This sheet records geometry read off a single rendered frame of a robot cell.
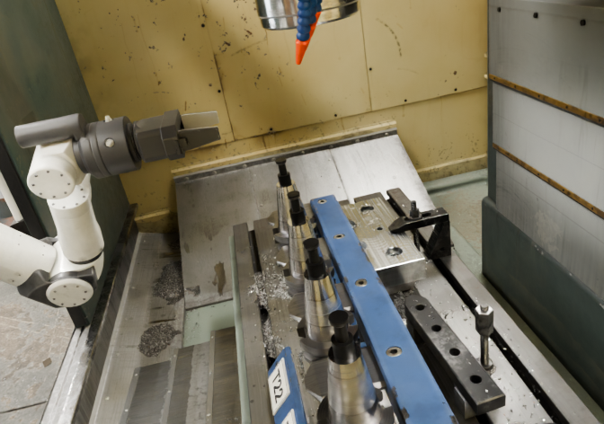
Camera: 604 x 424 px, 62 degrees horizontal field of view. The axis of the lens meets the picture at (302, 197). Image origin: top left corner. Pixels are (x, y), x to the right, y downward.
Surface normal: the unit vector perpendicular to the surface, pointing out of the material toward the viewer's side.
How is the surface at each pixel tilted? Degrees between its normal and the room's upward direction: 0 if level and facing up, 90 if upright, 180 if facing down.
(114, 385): 17
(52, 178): 108
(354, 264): 0
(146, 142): 91
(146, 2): 90
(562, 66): 90
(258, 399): 0
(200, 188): 24
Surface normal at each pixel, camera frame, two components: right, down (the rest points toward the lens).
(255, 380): -0.17, -0.88
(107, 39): 0.16, 0.42
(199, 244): -0.09, -0.63
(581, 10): -0.97, 0.24
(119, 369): 0.13, -0.91
